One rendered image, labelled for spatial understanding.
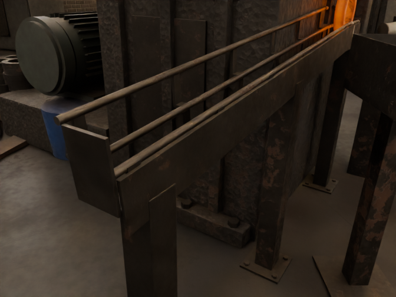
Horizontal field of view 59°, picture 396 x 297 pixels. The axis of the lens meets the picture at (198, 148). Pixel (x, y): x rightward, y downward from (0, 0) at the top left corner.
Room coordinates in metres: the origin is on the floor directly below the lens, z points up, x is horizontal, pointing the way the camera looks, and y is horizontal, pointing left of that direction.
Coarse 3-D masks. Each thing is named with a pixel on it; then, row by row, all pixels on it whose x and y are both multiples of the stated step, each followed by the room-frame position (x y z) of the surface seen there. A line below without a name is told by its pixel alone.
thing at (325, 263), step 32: (352, 64) 0.89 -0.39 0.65; (384, 64) 0.75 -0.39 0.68; (384, 96) 0.72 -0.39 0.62; (384, 128) 0.81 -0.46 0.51; (384, 160) 0.79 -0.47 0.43; (384, 192) 0.79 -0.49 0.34; (384, 224) 0.79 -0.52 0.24; (320, 256) 0.91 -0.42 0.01; (352, 256) 0.81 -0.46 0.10; (352, 288) 0.78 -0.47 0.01; (384, 288) 0.78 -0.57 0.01
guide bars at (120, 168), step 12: (348, 24) 1.27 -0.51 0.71; (312, 48) 0.94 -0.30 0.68; (288, 60) 0.81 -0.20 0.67; (276, 72) 0.74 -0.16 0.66; (252, 84) 0.65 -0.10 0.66; (240, 96) 0.61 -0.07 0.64; (216, 108) 0.54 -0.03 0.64; (192, 120) 0.49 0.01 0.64; (204, 120) 0.51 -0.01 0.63; (180, 132) 0.46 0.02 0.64; (156, 144) 0.42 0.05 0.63; (168, 144) 0.43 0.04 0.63; (144, 156) 0.39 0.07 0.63; (120, 168) 0.36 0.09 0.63; (132, 168) 0.37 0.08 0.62
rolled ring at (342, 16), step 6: (342, 0) 1.28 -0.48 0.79; (348, 0) 1.29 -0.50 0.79; (354, 0) 1.38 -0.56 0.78; (336, 6) 1.28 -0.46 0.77; (342, 6) 1.27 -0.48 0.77; (348, 6) 1.40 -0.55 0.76; (354, 6) 1.39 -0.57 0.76; (336, 12) 1.28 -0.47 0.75; (342, 12) 1.27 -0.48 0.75; (348, 12) 1.40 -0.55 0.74; (354, 12) 1.41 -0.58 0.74; (336, 18) 1.28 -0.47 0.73; (342, 18) 1.27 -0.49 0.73; (348, 18) 1.39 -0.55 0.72; (336, 24) 1.28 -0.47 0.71; (342, 24) 1.27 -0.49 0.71
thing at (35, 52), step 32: (32, 32) 1.73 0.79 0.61; (64, 32) 1.72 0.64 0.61; (96, 32) 1.88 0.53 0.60; (32, 64) 1.75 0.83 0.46; (64, 64) 1.65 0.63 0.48; (96, 64) 1.82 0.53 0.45; (0, 96) 1.89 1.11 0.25; (32, 96) 1.89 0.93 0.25; (64, 96) 1.88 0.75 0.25; (96, 96) 1.77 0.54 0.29; (32, 128) 1.73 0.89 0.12; (96, 128) 1.46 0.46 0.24
